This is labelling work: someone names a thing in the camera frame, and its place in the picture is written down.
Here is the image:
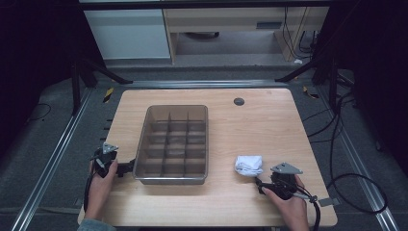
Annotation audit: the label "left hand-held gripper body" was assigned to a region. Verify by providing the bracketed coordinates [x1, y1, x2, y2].
[90, 141, 119, 179]

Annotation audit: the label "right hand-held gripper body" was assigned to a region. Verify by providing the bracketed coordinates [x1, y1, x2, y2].
[268, 162, 304, 201]

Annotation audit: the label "white cloth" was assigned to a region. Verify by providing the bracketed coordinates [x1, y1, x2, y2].
[234, 155, 265, 178]

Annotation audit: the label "grey divided storage box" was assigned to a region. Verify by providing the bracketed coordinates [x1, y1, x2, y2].
[132, 104, 210, 186]

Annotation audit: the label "person's left hand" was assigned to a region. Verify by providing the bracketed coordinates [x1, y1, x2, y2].
[84, 159, 119, 221]

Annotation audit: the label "person's right hand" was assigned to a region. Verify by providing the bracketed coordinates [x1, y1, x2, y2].
[261, 174, 311, 231]

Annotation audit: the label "yellow black tape strip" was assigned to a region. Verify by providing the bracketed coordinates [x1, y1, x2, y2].
[102, 87, 115, 104]
[302, 85, 320, 100]

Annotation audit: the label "black metal stand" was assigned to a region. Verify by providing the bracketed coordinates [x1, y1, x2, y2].
[274, 47, 354, 112]
[70, 56, 134, 116]

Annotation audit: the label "white cabinet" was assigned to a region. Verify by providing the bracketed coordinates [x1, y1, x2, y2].
[83, 8, 171, 61]

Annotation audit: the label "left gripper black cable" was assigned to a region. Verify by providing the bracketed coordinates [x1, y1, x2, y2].
[83, 171, 98, 214]

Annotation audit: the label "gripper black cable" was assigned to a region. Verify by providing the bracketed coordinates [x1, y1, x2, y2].
[293, 187, 322, 231]
[83, 171, 98, 214]

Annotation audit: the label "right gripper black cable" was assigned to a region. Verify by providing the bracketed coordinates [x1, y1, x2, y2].
[293, 187, 322, 231]

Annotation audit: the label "grey cable tag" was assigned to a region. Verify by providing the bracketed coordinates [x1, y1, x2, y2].
[317, 197, 341, 208]

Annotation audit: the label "aluminium floor rail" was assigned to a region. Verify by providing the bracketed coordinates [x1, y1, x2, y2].
[316, 86, 400, 231]
[9, 87, 94, 231]

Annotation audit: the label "black floor cable loop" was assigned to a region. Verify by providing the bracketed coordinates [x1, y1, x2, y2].
[301, 90, 389, 215]

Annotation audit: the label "thin black floor cable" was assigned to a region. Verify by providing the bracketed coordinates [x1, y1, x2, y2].
[25, 102, 53, 124]

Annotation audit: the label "black cables under desk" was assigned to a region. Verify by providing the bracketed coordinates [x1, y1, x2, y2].
[282, 6, 319, 61]

